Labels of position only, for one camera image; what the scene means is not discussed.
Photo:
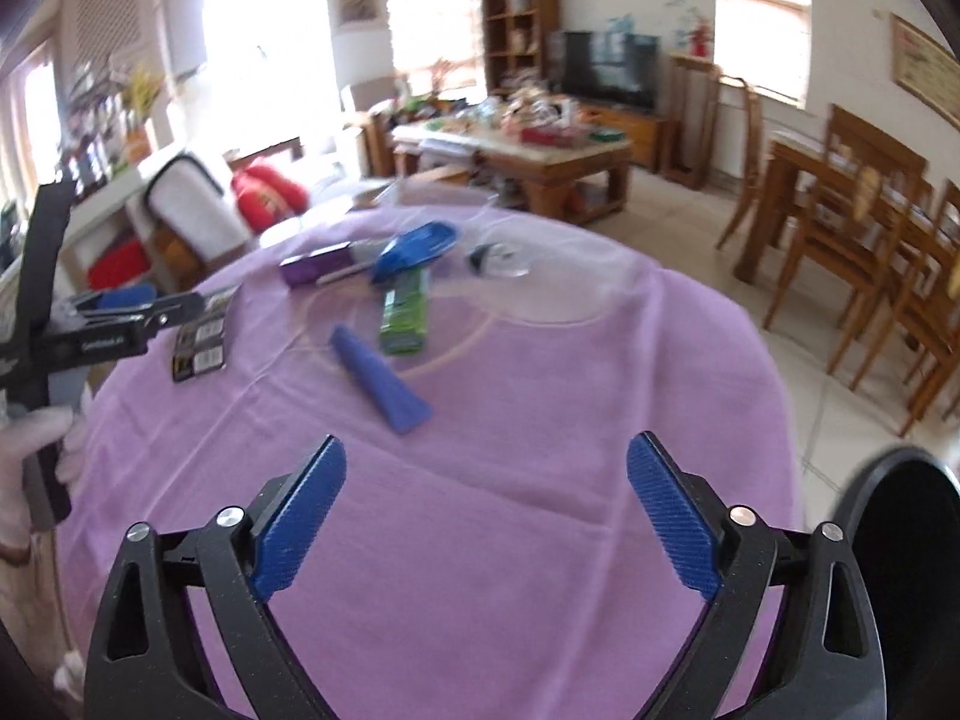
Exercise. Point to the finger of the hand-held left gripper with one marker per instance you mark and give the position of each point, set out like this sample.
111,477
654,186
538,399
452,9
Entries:
176,311
120,300

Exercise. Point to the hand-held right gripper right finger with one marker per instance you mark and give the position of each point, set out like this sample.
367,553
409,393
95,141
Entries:
671,517

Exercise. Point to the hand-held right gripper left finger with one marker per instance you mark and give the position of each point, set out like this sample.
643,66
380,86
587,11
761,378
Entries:
296,517

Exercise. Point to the black box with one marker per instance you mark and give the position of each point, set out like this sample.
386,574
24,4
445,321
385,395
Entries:
199,349

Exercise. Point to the black trash bin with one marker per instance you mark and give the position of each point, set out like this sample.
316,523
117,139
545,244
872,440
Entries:
907,577

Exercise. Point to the person's left hand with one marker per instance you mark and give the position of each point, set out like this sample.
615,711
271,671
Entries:
37,426

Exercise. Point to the red storage box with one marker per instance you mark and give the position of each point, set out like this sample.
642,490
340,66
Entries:
120,264

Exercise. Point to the white side cabinet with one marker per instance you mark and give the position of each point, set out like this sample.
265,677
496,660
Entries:
112,199

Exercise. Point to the white cushion with black edge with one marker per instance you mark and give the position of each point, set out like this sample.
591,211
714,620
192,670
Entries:
199,210

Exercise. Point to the red cushion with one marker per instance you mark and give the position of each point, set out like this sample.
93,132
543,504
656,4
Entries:
259,202
281,178

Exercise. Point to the row of bottles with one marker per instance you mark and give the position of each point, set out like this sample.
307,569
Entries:
90,161

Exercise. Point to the purple box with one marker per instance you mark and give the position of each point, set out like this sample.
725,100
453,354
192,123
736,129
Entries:
315,264

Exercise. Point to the purple tablecloth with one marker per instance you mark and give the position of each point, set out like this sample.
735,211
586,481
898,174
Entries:
525,405

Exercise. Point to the wooden sofa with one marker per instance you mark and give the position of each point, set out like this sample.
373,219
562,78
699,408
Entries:
330,195

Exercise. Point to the yellow flowers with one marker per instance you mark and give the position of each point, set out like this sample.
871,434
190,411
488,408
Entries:
141,97

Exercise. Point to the green box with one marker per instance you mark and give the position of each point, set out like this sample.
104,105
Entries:
403,315

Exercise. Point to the blue packet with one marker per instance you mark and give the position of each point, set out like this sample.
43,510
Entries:
412,247

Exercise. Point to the window with blind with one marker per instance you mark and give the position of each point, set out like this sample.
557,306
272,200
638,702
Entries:
761,22
433,15
247,52

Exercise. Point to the wooden armchair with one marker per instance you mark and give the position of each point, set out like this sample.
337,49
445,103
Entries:
367,112

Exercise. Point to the clear plastic wrapper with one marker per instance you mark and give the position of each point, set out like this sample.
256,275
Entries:
504,262

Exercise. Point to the wooden dining chair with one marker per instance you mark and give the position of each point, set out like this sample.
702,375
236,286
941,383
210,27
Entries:
750,165
922,315
847,240

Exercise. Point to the wooden coffee table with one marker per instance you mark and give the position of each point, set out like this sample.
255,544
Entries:
555,165

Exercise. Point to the wooden television stand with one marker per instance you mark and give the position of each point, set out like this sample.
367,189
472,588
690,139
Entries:
637,135

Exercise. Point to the tall wooden plant stand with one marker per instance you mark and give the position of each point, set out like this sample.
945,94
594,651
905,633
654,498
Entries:
694,120

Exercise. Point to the wooden bookshelf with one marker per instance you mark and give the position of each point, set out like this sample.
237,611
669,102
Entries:
521,30

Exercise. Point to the black television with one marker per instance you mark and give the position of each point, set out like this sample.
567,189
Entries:
607,67

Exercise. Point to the red flower pot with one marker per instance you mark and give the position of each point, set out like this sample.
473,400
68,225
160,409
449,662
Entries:
699,37

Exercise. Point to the large framed picture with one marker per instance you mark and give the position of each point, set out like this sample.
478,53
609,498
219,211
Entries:
926,67

